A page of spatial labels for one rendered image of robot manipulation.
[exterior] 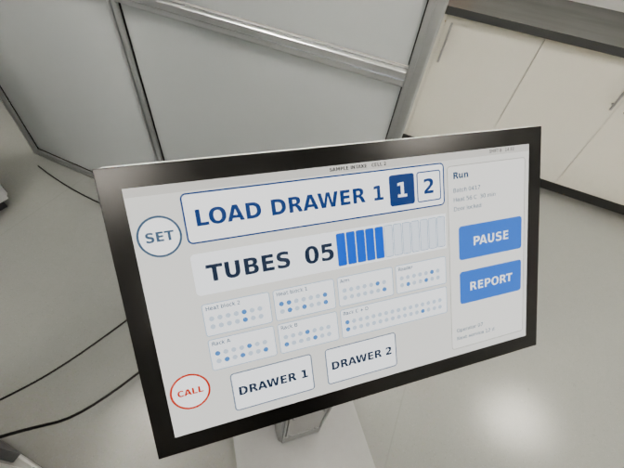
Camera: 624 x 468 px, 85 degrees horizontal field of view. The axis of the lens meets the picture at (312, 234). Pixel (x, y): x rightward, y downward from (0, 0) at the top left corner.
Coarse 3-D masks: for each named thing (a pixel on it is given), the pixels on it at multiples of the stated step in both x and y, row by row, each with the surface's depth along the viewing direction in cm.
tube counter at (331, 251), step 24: (432, 216) 41; (312, 240) 38; (336, 240) 38; (360, 240) 39; (384, 240) 40; (408, 240) 41; (432, 240) 42; (312, 264) 38; (336, 264) 39; (360, 264) 40
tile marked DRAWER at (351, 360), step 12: (384, 336) 42; (336, 348) 41; (348, 348) 41; (360, 348) 42; (372, 348) 42; (384, 348) 43; (336, 360) 41; (348, 360) 41; (360, 360) 42; (372, 360) 42; (384, 360) 43; (396, 360) 43; (336, 372) 41; (348, 372) 42; (360, 372) 42; (372, 372) 43
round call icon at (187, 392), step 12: (192, 372) 36; (204, 372) 37; (168, 384) 36; (180, 384) 36; (192, 384) 36; (204, 384) 37; (168, 396) 36; (180, 396) 36; (192, 396) 37; (204, 396) 37; (180, 408) 36; (192, 408) 37
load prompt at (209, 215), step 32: (192, 192) 33; (224, 192) 34; (256, 192) 35; (288, 192) 36; (320, 192) 37; (352, 192) 38; (384, 192) 39; (416, 192) 40; (192, 224) 34; (224, 224) 35; (256, 224) 36; (288, 224) 37; (320, 224) 38
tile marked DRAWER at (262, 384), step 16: (256, 368) 38; (272, 368) 39; (288, 368) 39; (304, 368) 40; (240, 384) 38; (256, 384) 38; (272, 384) 39; (288, 384) 40; (304, 384) 40; (240, 400) 38; (256, 400) 39; (272, 400) 39
